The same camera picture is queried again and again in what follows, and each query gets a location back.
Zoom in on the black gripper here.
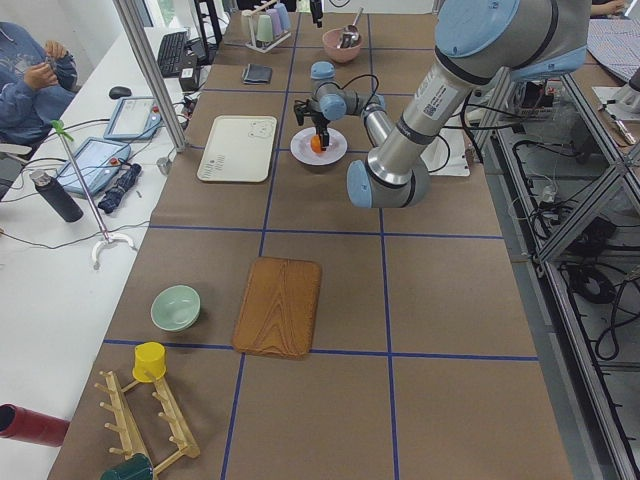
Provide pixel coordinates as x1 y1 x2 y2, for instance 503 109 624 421
293 0 330 151

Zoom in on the orange fruit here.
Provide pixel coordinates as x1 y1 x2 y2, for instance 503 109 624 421
310 135 325 154

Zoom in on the wooden tray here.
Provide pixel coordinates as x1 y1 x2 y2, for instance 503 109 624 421
231 257 322 359

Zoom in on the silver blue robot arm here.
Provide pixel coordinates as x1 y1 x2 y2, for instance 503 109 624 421
294 0 591 208

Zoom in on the cream bear tray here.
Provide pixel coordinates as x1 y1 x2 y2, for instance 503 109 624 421
196 115 277 183

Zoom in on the pink bowl with ice cubes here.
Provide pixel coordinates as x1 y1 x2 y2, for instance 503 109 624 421
322 28 363 64

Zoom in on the metal scoop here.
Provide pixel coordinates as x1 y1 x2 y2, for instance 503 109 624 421
338 7 364 49

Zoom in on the purple cup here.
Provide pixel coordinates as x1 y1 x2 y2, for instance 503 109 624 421
266 8 282 37

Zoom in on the blue cup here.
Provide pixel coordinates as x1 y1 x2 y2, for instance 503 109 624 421
274 3 291 31

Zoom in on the grey folded cloth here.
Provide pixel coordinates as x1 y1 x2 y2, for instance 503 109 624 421
242 64 273 84

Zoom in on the green cup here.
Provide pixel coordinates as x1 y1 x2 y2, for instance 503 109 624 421
256 14 274 44

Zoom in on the white round plate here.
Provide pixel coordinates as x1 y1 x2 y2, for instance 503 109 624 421
290 127 348 167

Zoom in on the black keyboard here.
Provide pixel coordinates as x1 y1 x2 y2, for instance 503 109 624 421
156 31 188 78

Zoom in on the upper teach pendant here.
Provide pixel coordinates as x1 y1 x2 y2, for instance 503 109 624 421
103 96 162 141

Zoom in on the teach pendant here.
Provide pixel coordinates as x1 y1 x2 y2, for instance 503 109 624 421
103 96 162 141
57 137 131 196

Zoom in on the black computer mouse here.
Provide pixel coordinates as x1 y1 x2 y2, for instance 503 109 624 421
108 86 132 100

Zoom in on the folded navy umbrella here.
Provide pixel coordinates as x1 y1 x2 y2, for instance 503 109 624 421
98 163 142 214

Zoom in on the lower teach pendant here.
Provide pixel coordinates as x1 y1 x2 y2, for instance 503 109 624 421
57 137 131 196

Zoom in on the purple reacher stick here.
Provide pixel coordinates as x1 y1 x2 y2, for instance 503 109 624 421
52 120 138 270

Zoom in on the green ceramic bowl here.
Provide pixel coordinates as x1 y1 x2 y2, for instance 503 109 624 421
150 285 201 332

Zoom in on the person in blue hoodie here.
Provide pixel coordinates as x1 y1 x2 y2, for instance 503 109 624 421
1 22 78 146

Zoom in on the black water bottle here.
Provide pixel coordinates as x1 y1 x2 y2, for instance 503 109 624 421
30 169 83 223

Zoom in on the yellow mug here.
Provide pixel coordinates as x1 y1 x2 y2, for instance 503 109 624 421
132 342 167 383

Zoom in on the wooden mug rack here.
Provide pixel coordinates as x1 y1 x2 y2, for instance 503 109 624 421
94 370 201 479

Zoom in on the dark green mug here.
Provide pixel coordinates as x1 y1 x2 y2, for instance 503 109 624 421
100 453 154 480

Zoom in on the red bottle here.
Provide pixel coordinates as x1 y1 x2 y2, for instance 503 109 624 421
1 404 70 447

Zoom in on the white wire cup rack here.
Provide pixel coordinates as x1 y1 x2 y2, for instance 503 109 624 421
240 0 291 53

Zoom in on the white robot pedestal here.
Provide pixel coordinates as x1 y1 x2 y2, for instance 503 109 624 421
421 80 497 178

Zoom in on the aluminium frame post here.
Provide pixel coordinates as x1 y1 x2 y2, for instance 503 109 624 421
113 0 187 153

